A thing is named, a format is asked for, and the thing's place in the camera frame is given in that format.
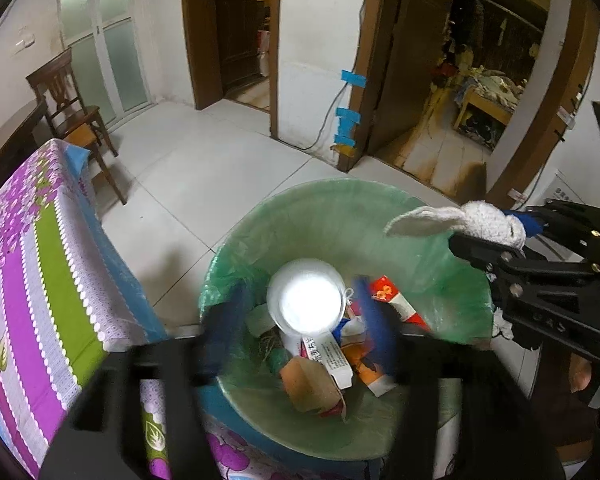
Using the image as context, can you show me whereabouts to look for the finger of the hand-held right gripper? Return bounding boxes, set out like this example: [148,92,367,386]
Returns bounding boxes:
[500,199,600,261]
[447,232,600,282]

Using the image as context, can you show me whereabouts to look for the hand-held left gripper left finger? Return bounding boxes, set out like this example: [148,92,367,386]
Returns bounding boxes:
[40,280,251,480]

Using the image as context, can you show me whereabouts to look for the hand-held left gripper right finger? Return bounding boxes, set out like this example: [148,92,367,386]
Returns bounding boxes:
[352,275,566,480]

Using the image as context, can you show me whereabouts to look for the knitted rabbit toy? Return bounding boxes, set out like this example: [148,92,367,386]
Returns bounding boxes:
[384,200,527,250]

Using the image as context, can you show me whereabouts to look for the red cardboard box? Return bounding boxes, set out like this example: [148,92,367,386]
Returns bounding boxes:
[369,276,433,333]

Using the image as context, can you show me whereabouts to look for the grey white carton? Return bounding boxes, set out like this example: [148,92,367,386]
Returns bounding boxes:
[245,304,281,337]

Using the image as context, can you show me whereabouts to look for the orange packet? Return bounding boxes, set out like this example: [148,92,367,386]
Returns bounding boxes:
[347,345,398,398]

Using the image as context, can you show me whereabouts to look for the long white cardboard box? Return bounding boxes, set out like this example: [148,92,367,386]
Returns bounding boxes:
[300,335,353,391]

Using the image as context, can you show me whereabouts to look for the dark green cylinder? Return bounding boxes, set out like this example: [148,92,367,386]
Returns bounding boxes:
[269,346,293,375]

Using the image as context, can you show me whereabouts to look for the beige paper packet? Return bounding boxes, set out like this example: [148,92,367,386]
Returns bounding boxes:
[279,357,348,421]

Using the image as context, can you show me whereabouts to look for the trash bin with green bag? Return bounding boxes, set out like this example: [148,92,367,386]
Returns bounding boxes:
[197,177,496,466]

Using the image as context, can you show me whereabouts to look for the person's right hand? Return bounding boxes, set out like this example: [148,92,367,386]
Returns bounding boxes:
[568,356,596,395]

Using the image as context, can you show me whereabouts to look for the wooden bed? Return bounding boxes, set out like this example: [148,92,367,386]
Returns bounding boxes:
[452,67,523,148]

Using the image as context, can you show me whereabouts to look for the brown wooden door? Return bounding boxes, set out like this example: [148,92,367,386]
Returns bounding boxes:
[337,0,600,211]

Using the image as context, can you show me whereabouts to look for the striped floral tablecloth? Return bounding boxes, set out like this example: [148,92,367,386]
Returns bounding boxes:
[0,139,381,480]

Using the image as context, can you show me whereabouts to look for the wooden chair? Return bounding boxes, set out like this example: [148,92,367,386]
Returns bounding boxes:
[26,49,118,158]
[62,124,127,206]

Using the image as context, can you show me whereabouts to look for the red white bag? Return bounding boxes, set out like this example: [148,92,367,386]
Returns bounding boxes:
[257,30,271,76]

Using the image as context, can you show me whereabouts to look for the dark wooden dining table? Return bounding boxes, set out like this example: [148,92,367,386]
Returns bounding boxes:
[0,100,48,196]

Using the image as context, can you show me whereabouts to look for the frosted glass door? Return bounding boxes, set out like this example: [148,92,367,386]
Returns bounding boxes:
[57,0,151,121]

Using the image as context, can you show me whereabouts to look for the dark wooden door frame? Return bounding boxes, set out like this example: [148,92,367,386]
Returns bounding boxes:
[180,0,284,138]

